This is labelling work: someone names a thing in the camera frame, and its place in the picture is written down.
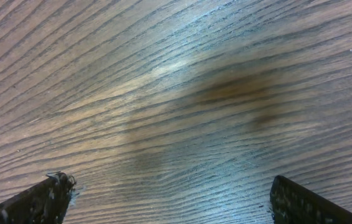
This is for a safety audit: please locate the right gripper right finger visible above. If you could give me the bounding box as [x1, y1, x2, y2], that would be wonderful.
[270, 175, 352, 224]

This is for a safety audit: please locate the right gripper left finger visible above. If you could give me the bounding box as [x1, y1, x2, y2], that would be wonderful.
[0, 172, 76, 224]

